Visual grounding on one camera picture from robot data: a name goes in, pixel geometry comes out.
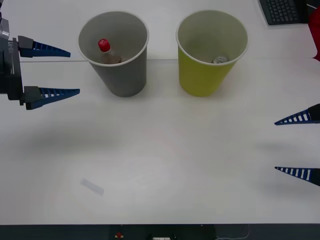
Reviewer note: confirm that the red push button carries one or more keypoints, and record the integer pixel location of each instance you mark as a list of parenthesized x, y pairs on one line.
[(119, 235)]

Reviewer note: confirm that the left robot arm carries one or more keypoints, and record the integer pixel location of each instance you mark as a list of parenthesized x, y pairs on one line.
[(3, 27)]

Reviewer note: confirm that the red object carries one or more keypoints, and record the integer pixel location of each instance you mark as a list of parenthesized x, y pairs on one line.
[(315, 32)]

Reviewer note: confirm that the black keyboard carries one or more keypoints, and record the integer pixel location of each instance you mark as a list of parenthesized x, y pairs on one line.
[(282, 11)]

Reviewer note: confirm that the yellow-green plastic bin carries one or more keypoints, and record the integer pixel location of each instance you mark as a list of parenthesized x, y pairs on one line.
[(200, 77)]

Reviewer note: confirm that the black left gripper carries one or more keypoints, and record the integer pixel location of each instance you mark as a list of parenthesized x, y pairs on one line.
[(10, 72)]

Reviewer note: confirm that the grey plastic bin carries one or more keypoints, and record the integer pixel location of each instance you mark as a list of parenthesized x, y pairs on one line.
[(125, 77)]

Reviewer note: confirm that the clear bottle with red cap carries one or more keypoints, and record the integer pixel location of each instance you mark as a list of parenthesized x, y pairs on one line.
[(106, 50)]

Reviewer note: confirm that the silver drink can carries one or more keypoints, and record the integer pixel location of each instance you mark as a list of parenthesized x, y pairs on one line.
[(220, 60)]

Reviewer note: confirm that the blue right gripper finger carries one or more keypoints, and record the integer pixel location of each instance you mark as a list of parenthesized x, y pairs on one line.
[(312, 115), (312, 175)]

